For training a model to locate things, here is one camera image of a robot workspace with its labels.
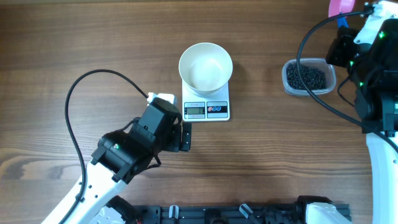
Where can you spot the pink scoop blue handle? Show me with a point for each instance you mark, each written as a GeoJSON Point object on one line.
{"type": "Point", "coordinates": [337, 7]}

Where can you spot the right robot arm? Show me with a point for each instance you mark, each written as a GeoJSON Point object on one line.
{"type": "Point", "coordinates": [370, 56]}

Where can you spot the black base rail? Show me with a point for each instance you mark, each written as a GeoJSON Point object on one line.
{"type": "Point", "coordinates": [306, 209]}

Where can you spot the clear plastic container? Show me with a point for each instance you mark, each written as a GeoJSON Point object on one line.
{"type": "Point", "coordinates": [318, 63]}

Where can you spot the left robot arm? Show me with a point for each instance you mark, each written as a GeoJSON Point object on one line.
{"type": "Point", "coordinates": [119, 157]}

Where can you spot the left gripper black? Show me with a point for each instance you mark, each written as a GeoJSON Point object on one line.
{"type": "Point", "coordinates": [175, 144]}

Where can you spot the black beans pile in container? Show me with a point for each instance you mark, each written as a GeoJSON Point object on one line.
{"type": "Point", "coordinates": [314, 78]}

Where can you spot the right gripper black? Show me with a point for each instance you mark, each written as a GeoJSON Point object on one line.
{"type": "Point", "coordinates": [340, 42]}

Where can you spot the white bowl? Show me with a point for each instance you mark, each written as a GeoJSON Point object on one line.
{"type": "Point", "coordinates": [205, 68]}

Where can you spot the white digital kitchen scale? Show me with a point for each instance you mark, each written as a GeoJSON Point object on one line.
{"type": "Point", "coordinates": [213, 107]}

